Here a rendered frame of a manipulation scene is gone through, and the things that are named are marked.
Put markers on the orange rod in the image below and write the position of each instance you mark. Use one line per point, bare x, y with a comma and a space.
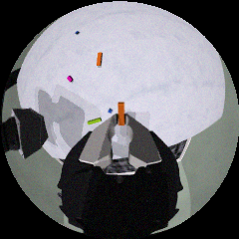
121, 113
99, 59

